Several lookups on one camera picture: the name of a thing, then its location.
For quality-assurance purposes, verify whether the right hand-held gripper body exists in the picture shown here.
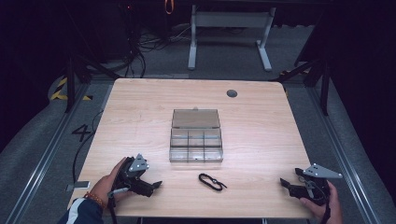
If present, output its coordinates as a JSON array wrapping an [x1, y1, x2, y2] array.
[[288, 162, 344, 207]]

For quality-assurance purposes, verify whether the black floor cable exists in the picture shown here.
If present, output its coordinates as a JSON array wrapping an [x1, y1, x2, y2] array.
[[71, 108, 106, 185]]

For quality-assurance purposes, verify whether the grey floor plate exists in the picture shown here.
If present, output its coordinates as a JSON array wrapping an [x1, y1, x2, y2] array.
[[65, 180, 92, 192]]

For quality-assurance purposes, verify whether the person's left hand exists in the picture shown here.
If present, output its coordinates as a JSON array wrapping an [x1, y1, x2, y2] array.
[[89, 156, 134, 209]]

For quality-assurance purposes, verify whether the bundle of black cables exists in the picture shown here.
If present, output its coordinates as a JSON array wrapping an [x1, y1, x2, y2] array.
[[122, 3, 194, 79]]

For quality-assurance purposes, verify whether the person's right hand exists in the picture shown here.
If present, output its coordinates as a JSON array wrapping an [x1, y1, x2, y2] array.
[[299, 180, 344, 224]]

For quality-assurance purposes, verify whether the metal floor rail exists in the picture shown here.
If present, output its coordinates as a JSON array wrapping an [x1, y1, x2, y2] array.
[[4, 83, 92, 224], [305, 86, 382, 224]]

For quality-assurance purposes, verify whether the black metal stand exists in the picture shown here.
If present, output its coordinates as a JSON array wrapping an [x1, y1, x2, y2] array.
[[63, 50, 123, 114], [270, 54, 332, 117]]

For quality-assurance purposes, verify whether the black gripper strap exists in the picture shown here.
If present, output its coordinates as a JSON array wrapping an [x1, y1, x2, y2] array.
[[320, 203, 332, 224], [107, 195, 119, 224]]

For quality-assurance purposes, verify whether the white metal desk frame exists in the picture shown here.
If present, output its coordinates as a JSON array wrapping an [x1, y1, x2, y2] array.
[[187, 4, 277, 72]]

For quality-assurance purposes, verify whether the yellow black floor tape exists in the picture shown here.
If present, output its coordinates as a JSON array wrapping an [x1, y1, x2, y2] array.
[[49, 77, 94, 102]]

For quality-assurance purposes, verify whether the black cord bracelet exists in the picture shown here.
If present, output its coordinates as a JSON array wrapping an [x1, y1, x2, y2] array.
[[198, 173, 228, 192]]

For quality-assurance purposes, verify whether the clear plastic compartment box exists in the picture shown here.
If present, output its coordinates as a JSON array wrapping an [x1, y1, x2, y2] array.
[[168, 107, 224, 163]]

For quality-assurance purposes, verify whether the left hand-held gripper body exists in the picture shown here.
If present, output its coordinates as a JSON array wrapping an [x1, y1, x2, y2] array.
[[107, 153, 155, 199]]

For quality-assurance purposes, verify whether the orange strap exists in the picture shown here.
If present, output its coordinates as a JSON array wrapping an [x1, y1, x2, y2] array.
[[163, 0, 175, 16]]

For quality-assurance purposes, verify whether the orange beaded bracelet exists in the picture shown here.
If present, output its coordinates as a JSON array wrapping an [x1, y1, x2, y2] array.
[[83, 191, 106, 209]]

